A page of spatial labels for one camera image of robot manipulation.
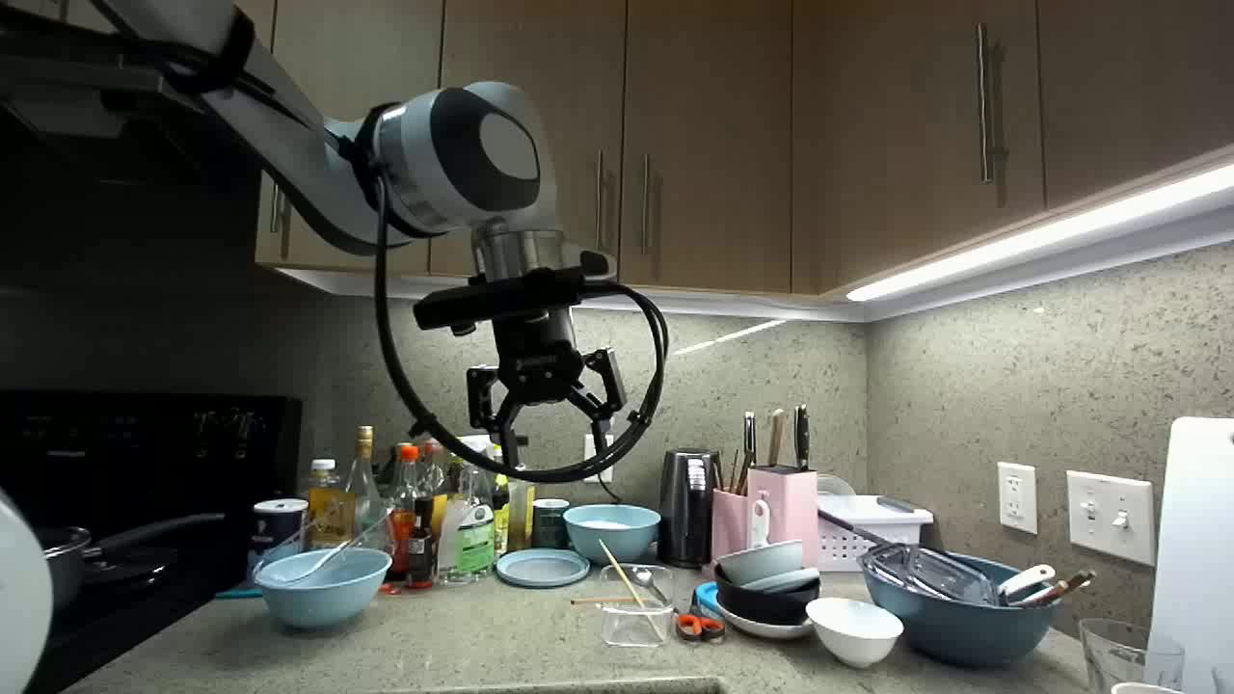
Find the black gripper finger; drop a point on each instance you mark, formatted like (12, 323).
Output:
(497, 416)
(612, 399)

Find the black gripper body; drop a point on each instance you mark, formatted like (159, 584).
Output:
(539, 358)

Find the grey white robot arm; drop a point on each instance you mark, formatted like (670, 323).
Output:
(444, 162)

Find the light blue bowl back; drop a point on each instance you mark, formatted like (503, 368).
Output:
(612, 529)

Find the light blue bowl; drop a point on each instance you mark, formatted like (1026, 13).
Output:
(612, 529)
(323, 608)

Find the light blue bowl front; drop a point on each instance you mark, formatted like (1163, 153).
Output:
(323, 608)

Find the small white bowl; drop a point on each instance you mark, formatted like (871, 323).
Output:
(854, 629)

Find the large dark blue bowl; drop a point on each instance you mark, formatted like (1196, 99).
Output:
(958, 634)

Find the steel electric kettle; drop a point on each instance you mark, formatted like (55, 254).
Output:
(686, 503)

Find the red capped sauce bottle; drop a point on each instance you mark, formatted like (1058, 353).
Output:
(409, 517)

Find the gold capped glass bottle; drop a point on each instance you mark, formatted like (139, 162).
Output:
(369, 515)

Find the light blue plate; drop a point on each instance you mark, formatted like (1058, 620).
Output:
(540, 570)

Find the pink knife block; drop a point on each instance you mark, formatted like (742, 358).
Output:
(776, 508)

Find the wooden chopstick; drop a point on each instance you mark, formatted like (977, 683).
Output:
(632, 587)

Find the clear flat plastic container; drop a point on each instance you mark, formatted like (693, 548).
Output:
(636, 628)

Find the stacked grey black bowls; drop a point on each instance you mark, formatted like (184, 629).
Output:
(765, 593)

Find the white basket container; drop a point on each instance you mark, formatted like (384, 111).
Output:
(854, 524)

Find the black frying pan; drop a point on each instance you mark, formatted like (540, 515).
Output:
(75, 548)

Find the white cutting board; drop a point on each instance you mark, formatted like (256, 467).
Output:
(1193, 593)

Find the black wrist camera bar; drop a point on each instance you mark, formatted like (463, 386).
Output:
(508, 299)

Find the wire whisk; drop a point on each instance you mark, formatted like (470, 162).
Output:
(922, 572)

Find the white wall outlet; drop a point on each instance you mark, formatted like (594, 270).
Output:
(1021, 494)

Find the white light switch plate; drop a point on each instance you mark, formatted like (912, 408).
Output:
(1112, 515)

